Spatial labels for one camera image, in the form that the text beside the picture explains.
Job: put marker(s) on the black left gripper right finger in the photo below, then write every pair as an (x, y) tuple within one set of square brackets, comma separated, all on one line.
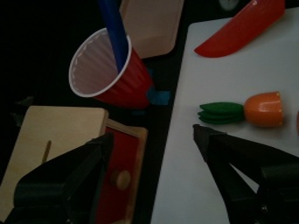
[(272, 186)]

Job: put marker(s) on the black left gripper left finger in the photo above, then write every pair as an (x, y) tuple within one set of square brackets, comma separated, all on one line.
[(57, 186)]

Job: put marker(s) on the orange carrot top green leaves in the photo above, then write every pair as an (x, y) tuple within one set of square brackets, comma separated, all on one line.
[(263, 109)]

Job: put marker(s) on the light wooden box lid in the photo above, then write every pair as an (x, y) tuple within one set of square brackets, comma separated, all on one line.
[(57, 128)]

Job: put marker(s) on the red wooden box with knob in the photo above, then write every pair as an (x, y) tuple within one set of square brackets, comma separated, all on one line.
[(124, 148)]

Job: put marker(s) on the white cutting board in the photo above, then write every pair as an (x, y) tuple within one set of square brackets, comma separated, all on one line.
[(233, 75)]

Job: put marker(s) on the red plastic cup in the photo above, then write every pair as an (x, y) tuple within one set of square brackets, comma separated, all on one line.
[(128, 84)]

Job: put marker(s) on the blue tape piece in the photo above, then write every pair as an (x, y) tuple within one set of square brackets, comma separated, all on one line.
[(159, 97)]

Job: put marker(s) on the blue plastic utensil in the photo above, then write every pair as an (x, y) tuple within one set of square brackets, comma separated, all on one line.
[(116, 38)]

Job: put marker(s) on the red toy knife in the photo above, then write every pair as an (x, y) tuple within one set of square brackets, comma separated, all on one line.
[(243, 30)]

